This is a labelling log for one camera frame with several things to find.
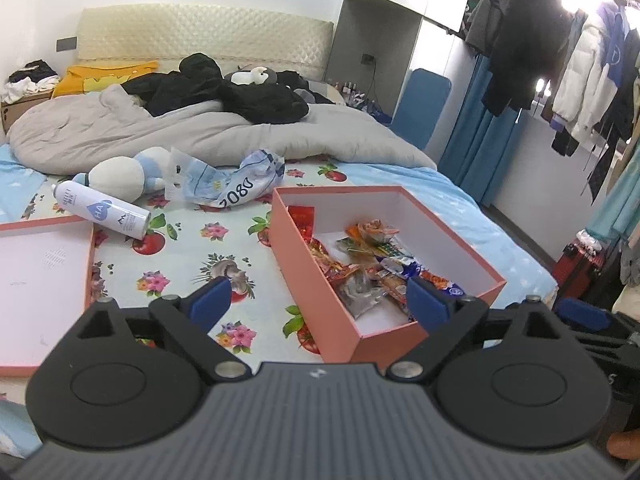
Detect blue padded chair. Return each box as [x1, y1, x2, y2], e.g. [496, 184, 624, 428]
[390, 67, 454, 152]

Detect silver snack packet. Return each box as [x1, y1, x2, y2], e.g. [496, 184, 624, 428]
[336, 272, 390, 319]

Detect blue and white snack packet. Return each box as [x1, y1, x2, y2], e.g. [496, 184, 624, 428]
[382, 255, 467, 307]

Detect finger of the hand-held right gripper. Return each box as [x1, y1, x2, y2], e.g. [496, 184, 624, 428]
[555, 297, 640, 358]

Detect yellow cloth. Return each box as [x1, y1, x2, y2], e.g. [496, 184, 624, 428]
[51, 60, 160, 99]

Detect bedside bottles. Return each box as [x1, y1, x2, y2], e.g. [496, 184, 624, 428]
[327, 79, 382, 112]

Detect red snack packet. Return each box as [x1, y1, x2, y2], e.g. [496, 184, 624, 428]
[287, 205, 317, 242]

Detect white spray can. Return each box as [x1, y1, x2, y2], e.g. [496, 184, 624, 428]
[52, 179, 152, 241]

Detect white and grey soft toy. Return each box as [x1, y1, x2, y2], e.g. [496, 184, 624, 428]
[229, 66, 279, 87]

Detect blue and white hanging top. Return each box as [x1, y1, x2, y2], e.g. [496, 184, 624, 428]
[596, 0, 632, 88]

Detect clear orange snack packet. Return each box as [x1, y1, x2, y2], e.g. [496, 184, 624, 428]
[307, 239, 357, 288]

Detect pink box lid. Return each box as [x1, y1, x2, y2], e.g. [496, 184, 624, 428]
[0, 216, 96, 377]

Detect grey hanging jacket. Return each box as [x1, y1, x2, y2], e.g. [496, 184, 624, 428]
[464, 0, 517, 57]

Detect black jacket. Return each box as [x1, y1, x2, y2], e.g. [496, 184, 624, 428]
[121, 52, 312, 126]

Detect brown cardboard box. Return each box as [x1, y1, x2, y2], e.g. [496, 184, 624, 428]
[0, 91, 54, 134]

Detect grey wardrobe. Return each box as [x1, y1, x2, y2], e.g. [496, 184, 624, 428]
[324, 0, 482, 92]

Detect person's right hand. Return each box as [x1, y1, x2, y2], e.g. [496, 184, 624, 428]
[607, 429, 640, 461]

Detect black hanging coat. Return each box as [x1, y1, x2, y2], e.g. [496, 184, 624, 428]
[481, 0, 574, 119]

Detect white and blue plush toy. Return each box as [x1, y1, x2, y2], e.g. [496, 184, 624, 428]
[71, 146, 173, 202]

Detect cream quilted headboard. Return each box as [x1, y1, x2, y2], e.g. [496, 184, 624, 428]
[76, 6, 335, 87]

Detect crumpled blue white plastic bag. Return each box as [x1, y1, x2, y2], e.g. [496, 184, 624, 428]
[182, 149, 287, 210]

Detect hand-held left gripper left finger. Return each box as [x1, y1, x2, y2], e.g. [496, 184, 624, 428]
[72, 276, 252, 381]

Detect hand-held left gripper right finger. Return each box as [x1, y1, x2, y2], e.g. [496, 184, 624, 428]
[386, 277, 570, 380]

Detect pile of folded clothes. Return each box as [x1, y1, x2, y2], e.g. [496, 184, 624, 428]
[1, 60, 62, 104]

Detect grey duvet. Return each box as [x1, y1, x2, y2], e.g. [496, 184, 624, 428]
[6, 82, 439, 177]

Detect white puffer jacket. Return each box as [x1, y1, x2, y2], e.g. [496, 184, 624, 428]
[549, 9, 627, 134]

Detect teal hanging garment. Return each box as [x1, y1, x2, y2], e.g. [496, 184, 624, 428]
[584, 125, 640, 252]

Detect blue curtain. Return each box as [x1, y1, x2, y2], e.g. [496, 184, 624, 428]
[437, 51, 527, 207]

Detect green striped snack packet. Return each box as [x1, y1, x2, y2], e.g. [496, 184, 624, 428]
[334, 236, 403, 262]

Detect pink cardboard box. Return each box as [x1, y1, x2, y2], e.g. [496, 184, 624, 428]
[270, 186, 507, 365]

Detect orange and green snack packet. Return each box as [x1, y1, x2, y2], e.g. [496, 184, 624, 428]
[347, 219, 402, 245]

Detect red suitcase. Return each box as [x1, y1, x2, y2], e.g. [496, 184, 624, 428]
[551, 241, 609, 302]

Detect floral bed sheet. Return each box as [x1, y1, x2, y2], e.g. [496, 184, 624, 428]
[0, 157, 366, 361]

